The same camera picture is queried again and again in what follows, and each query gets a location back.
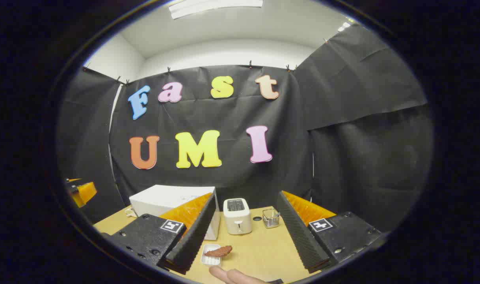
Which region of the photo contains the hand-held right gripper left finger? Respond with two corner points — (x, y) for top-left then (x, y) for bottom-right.
(101, 189), (219, 275)

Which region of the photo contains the white microwave oven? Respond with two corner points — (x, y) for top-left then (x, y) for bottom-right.
(129, 185), (221, 241)

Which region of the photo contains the white plastic tray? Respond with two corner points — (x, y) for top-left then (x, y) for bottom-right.
(201, 244), (223, 267)

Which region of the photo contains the long ceiling light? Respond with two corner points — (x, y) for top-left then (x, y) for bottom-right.
(168, 0), (264, 20)

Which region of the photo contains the wire mesh basket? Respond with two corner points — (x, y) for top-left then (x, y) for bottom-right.
(262, 208), (281, 229)

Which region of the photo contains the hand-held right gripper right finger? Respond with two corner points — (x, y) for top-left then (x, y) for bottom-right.
(275, 191), (384, 273)

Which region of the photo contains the cream toaster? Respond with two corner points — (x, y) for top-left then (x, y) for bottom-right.
(223, 198), (253, 236)

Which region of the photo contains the red meat slice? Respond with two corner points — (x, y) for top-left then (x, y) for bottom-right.
(204, 245), (233, 258)

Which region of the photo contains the row of black clips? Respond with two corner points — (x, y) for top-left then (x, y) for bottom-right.
(82, 37), (329, 85)

